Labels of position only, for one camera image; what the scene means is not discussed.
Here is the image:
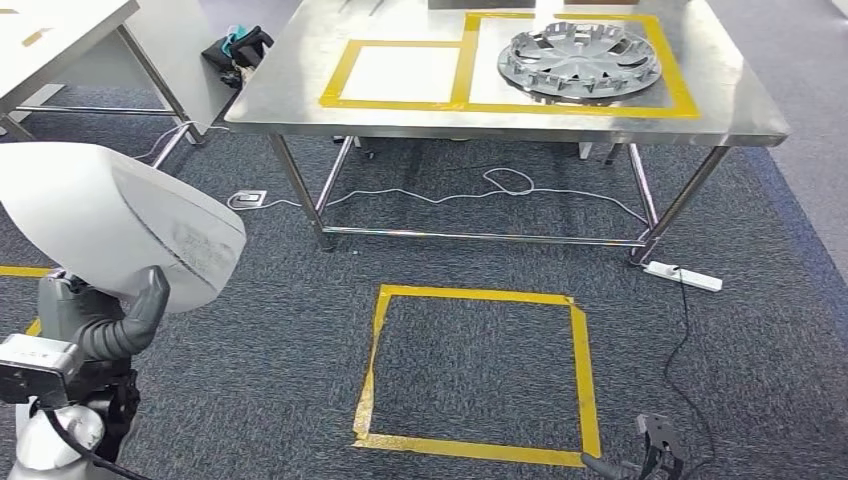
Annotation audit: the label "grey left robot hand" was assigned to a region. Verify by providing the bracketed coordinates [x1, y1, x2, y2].
[36, 264, 172, 362]

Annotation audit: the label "white curved plastic part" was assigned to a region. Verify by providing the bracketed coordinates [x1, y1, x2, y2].
[0, 142, 248, 314]

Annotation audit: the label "steel workbench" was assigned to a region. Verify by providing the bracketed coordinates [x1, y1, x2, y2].
[223, 0, 791, 268]

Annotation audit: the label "yellow tape frames on workbench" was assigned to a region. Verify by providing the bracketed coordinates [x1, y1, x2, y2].
[319, 11, 702, 121]

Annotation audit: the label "yellow floor tape marking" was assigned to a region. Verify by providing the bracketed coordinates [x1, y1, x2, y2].
[0, 264, 54, 338]

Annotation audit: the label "floor socket plate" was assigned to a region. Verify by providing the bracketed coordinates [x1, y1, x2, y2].
[227, 190, 268, 211]

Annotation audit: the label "white panel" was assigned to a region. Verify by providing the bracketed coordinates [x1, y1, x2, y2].
[122, 0, 240, 134]

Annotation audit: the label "black and teal bag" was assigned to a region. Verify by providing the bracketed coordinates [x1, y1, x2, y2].
[201, 25, 275, 91]

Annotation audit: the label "yellow floor tape square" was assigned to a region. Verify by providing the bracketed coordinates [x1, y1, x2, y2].
[352, 284, 603, 468]

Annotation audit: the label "grey wheel cover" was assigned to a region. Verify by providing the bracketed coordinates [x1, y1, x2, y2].
[496, 21, 664, 107]

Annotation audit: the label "white power strip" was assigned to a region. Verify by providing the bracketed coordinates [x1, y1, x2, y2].
[643, 260, 723, 293]

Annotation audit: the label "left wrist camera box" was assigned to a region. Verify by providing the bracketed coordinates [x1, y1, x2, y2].
[0, 333, 86, 407]

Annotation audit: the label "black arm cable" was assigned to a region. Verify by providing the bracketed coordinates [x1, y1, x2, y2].
[39, 405, 157, 480]

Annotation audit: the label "thin white floor cable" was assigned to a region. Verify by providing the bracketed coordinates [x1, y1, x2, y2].
[264, 167, 651, 230]

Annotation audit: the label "black floor cable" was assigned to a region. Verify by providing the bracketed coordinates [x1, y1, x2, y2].
[662, 268, 718, 465]

